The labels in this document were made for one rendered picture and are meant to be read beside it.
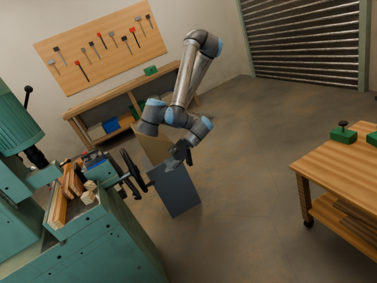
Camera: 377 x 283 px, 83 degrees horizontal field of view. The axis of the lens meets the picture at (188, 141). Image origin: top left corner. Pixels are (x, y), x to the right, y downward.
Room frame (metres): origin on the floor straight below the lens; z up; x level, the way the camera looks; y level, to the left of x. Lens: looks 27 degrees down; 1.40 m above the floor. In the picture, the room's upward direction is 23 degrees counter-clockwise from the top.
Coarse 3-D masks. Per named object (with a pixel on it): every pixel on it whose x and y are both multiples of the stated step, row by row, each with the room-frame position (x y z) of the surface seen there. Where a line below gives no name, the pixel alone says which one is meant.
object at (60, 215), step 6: (66, 168) 1.19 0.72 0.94; (66, 174) 1.12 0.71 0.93; (60, 186) 0.99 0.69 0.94; (60, 192) 0.93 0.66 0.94; (60, 198) 0.87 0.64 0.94; (60, 204) 0.82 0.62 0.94; (66, 204) 0.86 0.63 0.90; (60, 210) 0.78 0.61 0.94; (54, 216) 0.74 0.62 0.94; (60, 216) 0.74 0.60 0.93; (54, 222) 0.71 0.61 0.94; (60, 222) 0.71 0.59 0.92; (60, 228) 0.71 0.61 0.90
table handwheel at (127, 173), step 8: (120, 152) 1.07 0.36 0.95; (128, 160) 0.99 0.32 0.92; (128, 168) 0.97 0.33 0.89; (136, 168) 1.05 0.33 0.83; (120, 176) 1.04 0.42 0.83; (128, 176) 1.05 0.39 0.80; (136, 176) 0.94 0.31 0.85; (112, 184) 1.02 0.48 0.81; (144, 184) 0.95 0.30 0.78; (144, 192) 0.97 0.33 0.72
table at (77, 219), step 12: (96, 180) 0.97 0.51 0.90; (108, 180) 0.98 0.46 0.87; (96, 192) 0.86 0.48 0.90; (72, 204) 0.84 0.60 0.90; (84, 204) 0.80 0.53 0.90; (96, 204) 0.76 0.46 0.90; (72, 216) 0.75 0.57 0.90; (84, 216) 0.74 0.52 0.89; (96, 216) 0.75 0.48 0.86; (72, 228) 0.72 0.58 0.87; (60, 240) 0.70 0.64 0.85
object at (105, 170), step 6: (108, 162) 1.01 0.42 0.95; (84, 168) 1.03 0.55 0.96; (96, 168) 0.99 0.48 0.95; (102, 168) 0.99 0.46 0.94; (108, 168) 1.00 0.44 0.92; (114, 168) 1.04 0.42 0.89; (84, 174) 0.97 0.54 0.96; (90, 174) 0.98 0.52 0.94; (96, 174) 0.98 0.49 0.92; (102, 174) 0.99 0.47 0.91; (108, 174) 1.00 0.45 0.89; (114, 174) 1.00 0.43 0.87; (90, 180) 0.97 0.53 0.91; (102, 180) 0.98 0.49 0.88
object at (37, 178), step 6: (54, 162) 0.99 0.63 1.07; (42, 168) 0.97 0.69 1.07; (48, 168) 0.95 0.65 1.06; (54, 168) 0.96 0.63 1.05; (60, 168) 0.99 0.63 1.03; (30, 174) 0.96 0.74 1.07; (36, 174) 0.94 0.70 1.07; (42, 174) 0.94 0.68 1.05; (48, 174) 0.95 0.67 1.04; (54, 174) 0.96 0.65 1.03; (60, 174) 0.96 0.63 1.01; (30, 180) 0.93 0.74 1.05; (36, 180) 0.94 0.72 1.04; (42, 180) 0.94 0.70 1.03; (48, 180) 0.94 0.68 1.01; (54, 180) 0.97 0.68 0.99; (36, 186) 0.93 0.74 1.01
